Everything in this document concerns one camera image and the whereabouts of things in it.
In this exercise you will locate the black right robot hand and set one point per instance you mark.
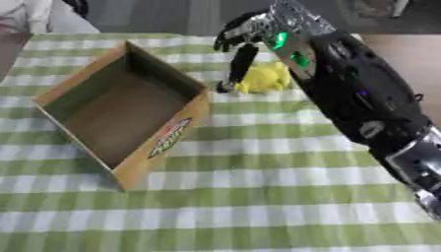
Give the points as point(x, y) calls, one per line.
point(242, 62)

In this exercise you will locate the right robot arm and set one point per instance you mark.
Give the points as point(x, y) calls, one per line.
point(356, 98)

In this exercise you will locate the person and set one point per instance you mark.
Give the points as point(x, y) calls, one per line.
point(28, 19)

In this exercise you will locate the yellow soft toy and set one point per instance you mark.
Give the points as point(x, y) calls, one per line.
point(265, 78)

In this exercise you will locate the tan cardboard box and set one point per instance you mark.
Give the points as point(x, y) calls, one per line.
point(123, 111)

